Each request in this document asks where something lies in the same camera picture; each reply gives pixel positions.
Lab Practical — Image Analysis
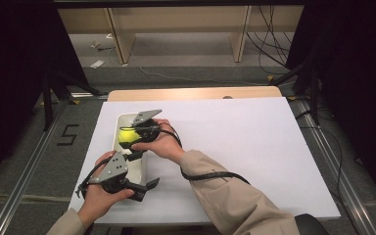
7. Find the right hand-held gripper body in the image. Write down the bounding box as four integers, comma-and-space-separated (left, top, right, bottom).
131, 109, 164, 144

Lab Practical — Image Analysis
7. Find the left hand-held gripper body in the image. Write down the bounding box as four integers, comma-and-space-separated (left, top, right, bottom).
95, 151, 130, 194

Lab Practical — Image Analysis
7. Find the yellow tennis ball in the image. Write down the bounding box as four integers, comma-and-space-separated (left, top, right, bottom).
117, 128, 139, 145

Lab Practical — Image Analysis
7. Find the white rectangular tray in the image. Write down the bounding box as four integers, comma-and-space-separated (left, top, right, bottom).
112, 112, 148, 185

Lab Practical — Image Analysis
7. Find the person's right hand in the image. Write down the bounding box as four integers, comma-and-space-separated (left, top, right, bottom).
130, 118, 185, 165

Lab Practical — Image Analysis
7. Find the person's left hand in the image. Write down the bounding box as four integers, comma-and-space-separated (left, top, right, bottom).
77, 150, 135, 229

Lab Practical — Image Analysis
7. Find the light wooden table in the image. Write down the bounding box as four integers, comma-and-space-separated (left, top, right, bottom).
107, 85, 283, 102

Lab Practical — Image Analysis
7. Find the white paper scrap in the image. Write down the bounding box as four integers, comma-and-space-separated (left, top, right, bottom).
89, 59, 106, 70

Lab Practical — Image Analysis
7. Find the black tripod stand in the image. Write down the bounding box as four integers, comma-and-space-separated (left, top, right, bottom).
40, 70, 102, 131
268, 32, 322, 126

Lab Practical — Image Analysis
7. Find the white foam board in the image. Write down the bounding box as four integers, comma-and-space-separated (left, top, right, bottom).
68, 97, 342, 226

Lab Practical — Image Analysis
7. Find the light wooden bench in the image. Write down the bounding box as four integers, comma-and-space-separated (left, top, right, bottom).
58, 4, 305, 65

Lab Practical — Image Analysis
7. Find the black curtain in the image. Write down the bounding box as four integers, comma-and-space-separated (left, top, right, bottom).
0, 0, 89, 194
287, 0, 376, 213

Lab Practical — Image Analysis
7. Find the black chair seat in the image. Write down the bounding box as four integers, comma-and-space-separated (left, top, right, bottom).
294, 213, 331, 235

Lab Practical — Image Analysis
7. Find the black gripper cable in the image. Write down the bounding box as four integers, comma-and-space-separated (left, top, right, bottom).
75, 156, 112, 199
156, 121, 252, 185

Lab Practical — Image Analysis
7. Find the aluminium floor rail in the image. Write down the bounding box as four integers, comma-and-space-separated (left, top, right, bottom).
0, 101, 68, 235
295, 97, 376, 235

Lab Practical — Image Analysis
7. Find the bundle of black cables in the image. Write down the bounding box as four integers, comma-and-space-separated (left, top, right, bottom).
246, 4, 295, 76

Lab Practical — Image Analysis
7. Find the thin black floor cable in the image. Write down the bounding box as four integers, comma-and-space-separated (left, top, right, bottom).
298, 107, 365, 213

